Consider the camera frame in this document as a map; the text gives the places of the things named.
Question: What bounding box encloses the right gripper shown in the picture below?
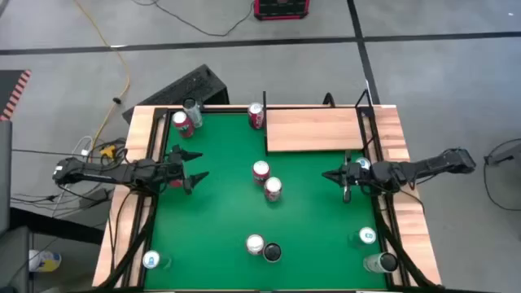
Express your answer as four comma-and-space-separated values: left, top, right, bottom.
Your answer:
322, 149, 374, 203

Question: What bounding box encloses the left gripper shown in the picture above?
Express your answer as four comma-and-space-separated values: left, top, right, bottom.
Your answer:
157, 144, 211, 196

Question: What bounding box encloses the white Celsius energy can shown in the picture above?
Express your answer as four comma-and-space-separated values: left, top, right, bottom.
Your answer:
262, 242, 283, 264
182, 97, 204, 129
362, 251, 399, 273

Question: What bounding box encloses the green can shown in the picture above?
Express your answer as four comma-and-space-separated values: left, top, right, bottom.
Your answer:
348, 226, 378, 248

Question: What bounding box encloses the red Coca-Cola can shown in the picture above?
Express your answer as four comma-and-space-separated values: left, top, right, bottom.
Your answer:
245, 234, 266, 256
263, 176, 283, 203

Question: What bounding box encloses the green table mat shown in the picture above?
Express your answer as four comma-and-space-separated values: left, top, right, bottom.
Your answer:
142, 112, 388, 291

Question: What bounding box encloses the Star Wars Coca-Cola can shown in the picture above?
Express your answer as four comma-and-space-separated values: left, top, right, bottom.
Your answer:
247, 102, 265, 130

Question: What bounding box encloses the black computer tower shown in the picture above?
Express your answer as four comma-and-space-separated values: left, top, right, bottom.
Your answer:
121, 63, 230, 125

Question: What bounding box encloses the black power brick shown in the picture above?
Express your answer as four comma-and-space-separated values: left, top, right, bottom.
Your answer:
90, 187, 111, 203

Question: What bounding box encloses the grey stand base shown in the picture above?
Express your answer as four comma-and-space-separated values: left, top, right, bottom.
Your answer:
484, 140, 521, 168

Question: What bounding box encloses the white blue yellow container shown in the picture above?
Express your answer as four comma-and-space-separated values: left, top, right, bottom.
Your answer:
28, 249, 63, 273

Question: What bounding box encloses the red and black crate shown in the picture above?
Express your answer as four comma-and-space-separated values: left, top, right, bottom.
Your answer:
252, 0, 311, 21

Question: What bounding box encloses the grey cabinet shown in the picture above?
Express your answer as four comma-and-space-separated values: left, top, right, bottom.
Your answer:
0, 120, 13, 235

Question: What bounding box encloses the black mat orange striped edge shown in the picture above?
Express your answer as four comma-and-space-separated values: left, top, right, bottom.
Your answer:
0, 68, 33, 122

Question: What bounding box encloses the grey box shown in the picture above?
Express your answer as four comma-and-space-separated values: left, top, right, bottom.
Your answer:
0, 225, 33, 293

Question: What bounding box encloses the wooden shelf black wire frame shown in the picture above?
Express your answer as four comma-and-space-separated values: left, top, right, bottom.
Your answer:
262, 89, 378, 157

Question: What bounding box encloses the black aluminium table frame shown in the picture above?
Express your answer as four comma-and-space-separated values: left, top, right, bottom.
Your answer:
97, 103, 439, 293

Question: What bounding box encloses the yellow extension cable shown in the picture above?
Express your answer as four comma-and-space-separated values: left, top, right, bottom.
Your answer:
74, 0, 132, 150

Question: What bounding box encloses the white cable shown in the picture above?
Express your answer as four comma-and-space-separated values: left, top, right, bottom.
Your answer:
71, 135, 94, 158

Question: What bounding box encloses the black floor cable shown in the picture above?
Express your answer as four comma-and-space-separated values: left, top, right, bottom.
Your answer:
10, 178, 115, 212
132, 0, 256, 37

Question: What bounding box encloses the black cable loop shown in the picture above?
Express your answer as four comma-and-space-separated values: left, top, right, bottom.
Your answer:
482, 138, 521, 212

